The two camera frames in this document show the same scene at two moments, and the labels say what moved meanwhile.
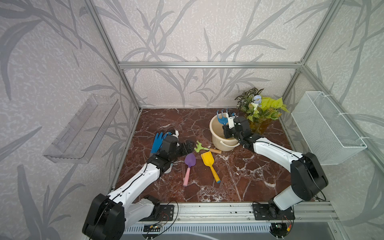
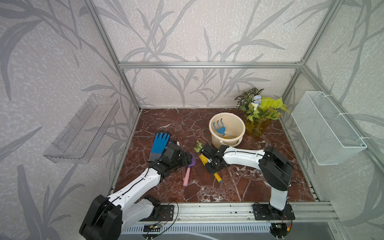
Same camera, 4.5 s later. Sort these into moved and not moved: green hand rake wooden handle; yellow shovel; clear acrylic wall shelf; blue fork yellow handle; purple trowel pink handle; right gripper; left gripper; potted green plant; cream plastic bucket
Moved: blue fork yellow handle; right gripper; left gripper
Not moved: purple trowel pink handle; potted green plant; clear acrylic wall shelf; yellow shovel; green hand rake wooden handle; cream plastic bucket
